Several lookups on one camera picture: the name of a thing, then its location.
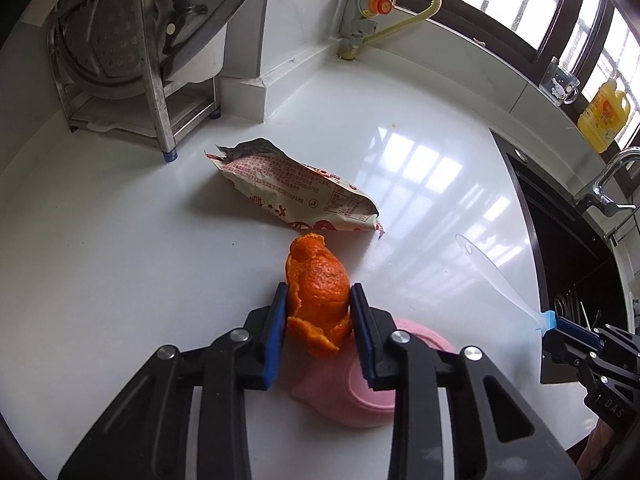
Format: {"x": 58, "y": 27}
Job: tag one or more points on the black kitchen sink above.
{"x": 577, "y": 273}

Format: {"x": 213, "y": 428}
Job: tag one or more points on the glass mug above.
{"x": 558, "y": 86}

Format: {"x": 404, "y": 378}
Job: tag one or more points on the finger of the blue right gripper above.
{"x": 586, "y": 337}

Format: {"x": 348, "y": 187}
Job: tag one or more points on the person's right hand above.
{"x": 592, "y": 455}

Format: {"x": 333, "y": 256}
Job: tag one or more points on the gas valve with yellow hose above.
{"x": 359, "y": 25}

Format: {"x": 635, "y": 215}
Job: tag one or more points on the red patterned snack wrapper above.
{"x": 302, "y": 196}

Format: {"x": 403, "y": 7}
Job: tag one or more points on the steel lid rack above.
{"x": 136, "y": 92}

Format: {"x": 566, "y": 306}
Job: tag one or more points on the pink silicone bowl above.
{"x": 332, "y": 384}

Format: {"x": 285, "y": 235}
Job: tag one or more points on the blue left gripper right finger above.
{"x": 365, "y": 334}

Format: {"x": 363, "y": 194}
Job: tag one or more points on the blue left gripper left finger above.
{"x": 273, "y": 335}

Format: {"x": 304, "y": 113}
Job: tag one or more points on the orange peel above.
{"x": 318, "y": 297}

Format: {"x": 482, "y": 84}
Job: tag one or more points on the yellow dish soap bottle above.
{"x": 604, "y": 116}

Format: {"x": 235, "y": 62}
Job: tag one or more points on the perforated steel steamer tray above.
{"x": 94, "y": 29}

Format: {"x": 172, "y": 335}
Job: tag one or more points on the dark framed window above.
{"x": 587, "y": 38}

